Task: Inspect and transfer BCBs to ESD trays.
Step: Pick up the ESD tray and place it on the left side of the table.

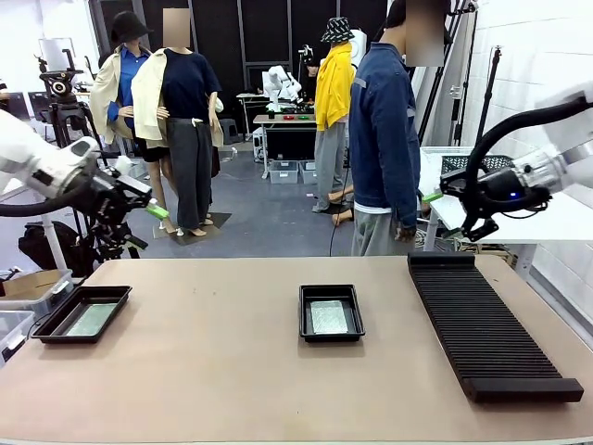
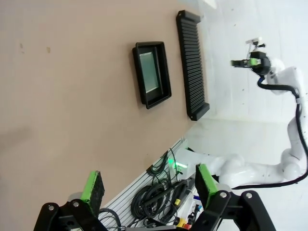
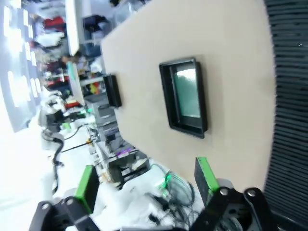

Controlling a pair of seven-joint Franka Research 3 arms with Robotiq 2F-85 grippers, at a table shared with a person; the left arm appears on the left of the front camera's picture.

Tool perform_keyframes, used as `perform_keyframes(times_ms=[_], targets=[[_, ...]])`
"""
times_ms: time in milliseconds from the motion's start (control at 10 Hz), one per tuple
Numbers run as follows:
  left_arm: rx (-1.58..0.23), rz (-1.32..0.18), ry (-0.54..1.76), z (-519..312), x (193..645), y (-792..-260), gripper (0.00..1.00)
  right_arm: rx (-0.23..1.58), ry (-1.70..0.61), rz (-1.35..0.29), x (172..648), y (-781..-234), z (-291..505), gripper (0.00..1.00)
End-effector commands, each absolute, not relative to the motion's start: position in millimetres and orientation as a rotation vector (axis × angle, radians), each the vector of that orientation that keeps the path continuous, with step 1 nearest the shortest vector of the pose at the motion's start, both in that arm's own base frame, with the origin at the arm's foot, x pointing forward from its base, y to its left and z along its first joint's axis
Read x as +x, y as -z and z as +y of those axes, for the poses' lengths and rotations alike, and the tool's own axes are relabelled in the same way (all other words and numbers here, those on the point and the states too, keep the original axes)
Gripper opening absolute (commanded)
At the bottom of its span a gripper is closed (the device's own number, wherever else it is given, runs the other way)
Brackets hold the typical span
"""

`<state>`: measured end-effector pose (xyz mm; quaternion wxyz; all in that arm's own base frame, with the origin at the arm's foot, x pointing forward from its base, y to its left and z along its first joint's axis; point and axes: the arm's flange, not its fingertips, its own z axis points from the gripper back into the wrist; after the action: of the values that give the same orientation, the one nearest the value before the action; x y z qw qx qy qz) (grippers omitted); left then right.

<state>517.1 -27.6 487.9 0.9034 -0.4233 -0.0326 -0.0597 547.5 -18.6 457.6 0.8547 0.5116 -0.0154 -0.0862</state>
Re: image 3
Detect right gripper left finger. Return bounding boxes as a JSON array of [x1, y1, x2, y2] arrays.
[[28, 165, 101, 231]]

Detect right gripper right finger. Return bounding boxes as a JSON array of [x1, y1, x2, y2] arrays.
[[190, 156, 275, 231]]

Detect green circuit board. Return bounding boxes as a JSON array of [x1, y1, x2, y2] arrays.
[[175, 67, 202, 119]]

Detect black ESD tray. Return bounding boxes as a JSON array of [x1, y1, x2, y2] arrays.
[[103, 74, 122, 108], [158, 56, 208, 140]]

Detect black slotted board rack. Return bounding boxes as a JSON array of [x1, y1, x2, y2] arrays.
[[263, 0, 308, 231]]

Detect white board panel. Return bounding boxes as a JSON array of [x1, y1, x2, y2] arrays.
[[64, 0, 82, 56]]

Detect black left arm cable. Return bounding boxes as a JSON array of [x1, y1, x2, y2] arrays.
[[42, 129, 66, 194]]

